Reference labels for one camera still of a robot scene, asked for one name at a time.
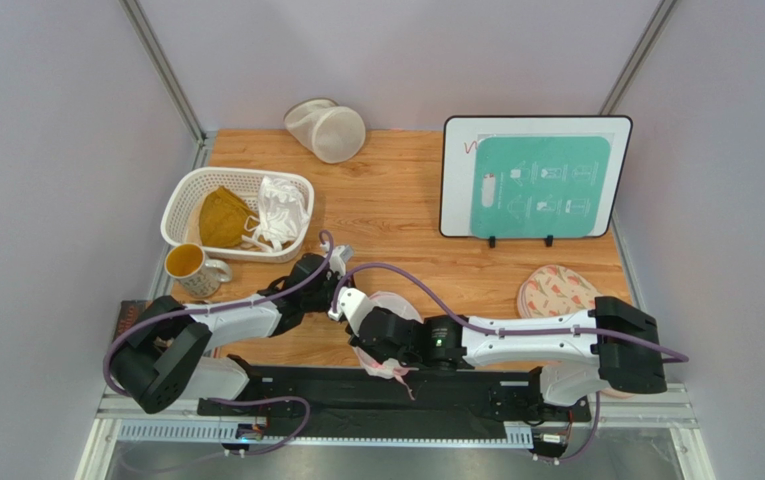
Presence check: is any white mesh laundry bag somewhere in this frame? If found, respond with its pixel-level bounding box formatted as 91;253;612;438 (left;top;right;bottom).
350;291;423;401

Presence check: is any white bra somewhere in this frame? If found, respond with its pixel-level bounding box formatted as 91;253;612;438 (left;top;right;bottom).
242;176;310;253

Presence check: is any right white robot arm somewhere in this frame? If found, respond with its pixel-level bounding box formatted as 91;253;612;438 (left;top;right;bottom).
337;289;667;407

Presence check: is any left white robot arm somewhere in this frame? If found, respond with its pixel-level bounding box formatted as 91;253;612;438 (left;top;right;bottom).
103;245;353;414

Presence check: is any beige mesh laundry bag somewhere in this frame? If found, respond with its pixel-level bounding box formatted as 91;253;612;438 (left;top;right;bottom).
283;98;367;164

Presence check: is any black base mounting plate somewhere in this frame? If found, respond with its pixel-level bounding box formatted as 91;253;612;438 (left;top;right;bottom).
197;365;592;435

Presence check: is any white plastic basket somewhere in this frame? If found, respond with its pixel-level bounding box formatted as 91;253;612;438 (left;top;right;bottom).
160;167;315;263

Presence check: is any mustard yellow cloth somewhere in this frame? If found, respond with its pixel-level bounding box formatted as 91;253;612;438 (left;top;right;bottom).
198;186;260;249

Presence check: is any patterned ceramic mug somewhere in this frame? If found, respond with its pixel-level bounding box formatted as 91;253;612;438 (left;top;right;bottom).
164;243;234;299

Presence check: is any dark brown book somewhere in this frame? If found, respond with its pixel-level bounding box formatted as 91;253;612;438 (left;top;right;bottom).
113;300;151;339

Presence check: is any floral pink cloth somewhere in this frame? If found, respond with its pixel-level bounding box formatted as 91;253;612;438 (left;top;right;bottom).
517;265;633;400

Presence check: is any whiteboard with teal sheet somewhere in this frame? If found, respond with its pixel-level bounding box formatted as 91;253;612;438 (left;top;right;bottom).
439;115;633;245

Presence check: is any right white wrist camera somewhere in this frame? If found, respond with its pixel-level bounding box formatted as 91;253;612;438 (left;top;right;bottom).
327;287;376;335

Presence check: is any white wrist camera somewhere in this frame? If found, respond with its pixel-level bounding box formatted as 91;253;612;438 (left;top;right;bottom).
326;244;354;277
327;287;376;335

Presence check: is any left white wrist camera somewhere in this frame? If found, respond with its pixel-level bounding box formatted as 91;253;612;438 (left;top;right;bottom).
326;244;354;277

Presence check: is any aluminium slotted rail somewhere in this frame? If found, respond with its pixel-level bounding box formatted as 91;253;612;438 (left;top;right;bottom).
96;383;699;449

